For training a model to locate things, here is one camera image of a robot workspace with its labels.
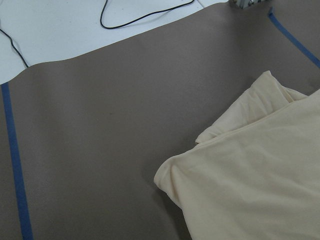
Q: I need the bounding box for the beige long-sleeve graphic shirt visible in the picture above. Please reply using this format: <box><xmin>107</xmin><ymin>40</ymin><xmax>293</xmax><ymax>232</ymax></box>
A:
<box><xmin>154</xmin><ymin>71</ymin><xmax>320</xmax><ymax>240</ymax></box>

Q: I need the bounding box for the brown table mat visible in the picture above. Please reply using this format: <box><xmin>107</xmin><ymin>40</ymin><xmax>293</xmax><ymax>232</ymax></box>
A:
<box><xmin>0</xmin><ymin>0</ymin><xmax>320</xmax><ymax>240</ymax></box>

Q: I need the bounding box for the thin black cable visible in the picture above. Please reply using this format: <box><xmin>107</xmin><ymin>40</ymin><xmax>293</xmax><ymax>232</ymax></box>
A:
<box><xmin>99</xmin><ymin>0</ymin><xmax>195</xmax><ymax>29</ymax></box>
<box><xmin>0</xmin><ymin>28</ymin><xmax>30</xmax><ymax>68</ymax></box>

